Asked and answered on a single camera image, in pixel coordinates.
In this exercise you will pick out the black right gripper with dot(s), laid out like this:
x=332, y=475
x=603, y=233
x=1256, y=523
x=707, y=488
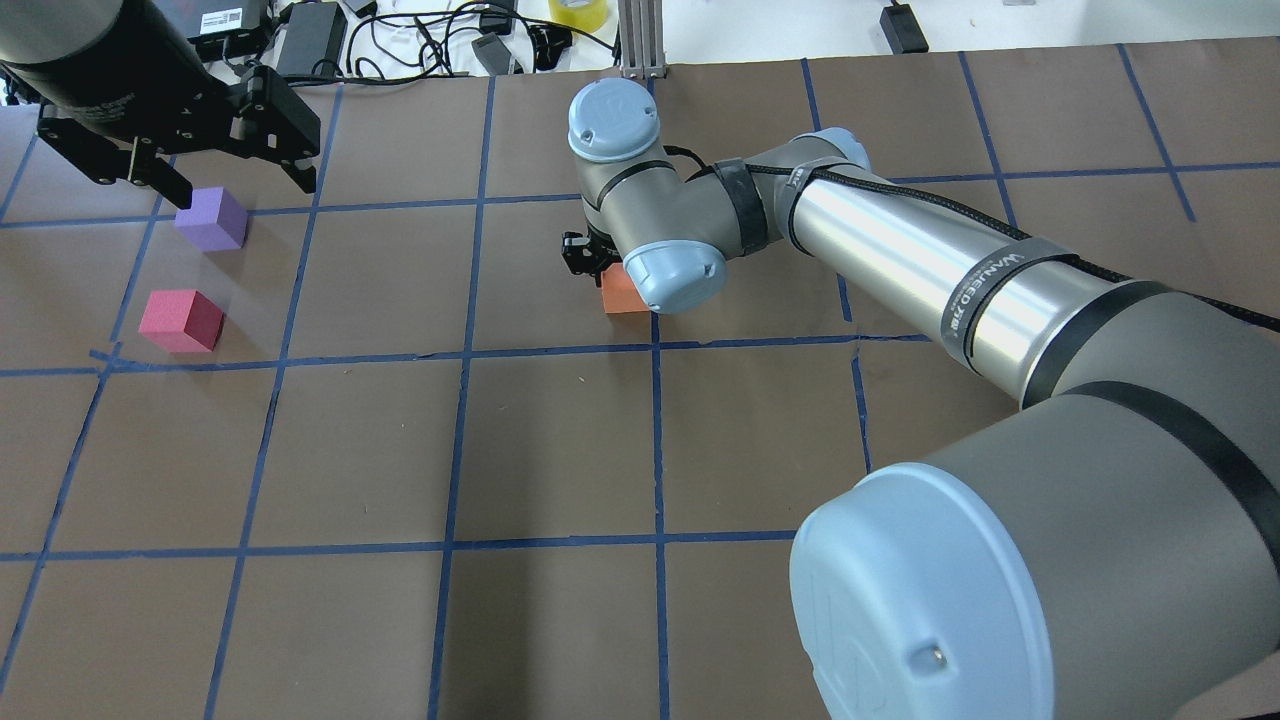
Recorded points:
x=577, y=254

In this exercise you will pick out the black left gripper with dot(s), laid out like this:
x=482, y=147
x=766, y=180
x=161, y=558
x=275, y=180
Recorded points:
x=152, y=107

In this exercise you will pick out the orange foam cube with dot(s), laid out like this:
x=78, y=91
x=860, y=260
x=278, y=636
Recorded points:
x=619, y=293

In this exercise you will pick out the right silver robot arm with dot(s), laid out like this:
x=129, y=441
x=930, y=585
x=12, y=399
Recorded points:
x=1108, y=552

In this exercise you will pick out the purple foam cube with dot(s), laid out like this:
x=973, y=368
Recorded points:
x=214, y=222

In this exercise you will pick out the black power brick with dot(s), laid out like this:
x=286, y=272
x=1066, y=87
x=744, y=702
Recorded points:
x=314, y=32

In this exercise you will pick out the pink foam cube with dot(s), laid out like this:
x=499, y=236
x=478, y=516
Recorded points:
x=182, y=321

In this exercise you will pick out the yellow tape roll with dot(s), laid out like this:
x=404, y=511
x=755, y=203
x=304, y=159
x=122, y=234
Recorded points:
x=584, y=15

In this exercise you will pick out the black power adapter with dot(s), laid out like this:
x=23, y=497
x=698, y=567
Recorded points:
x=901, y=29

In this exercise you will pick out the aluminium frame post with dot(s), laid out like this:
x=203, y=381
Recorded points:
x=640, y=35

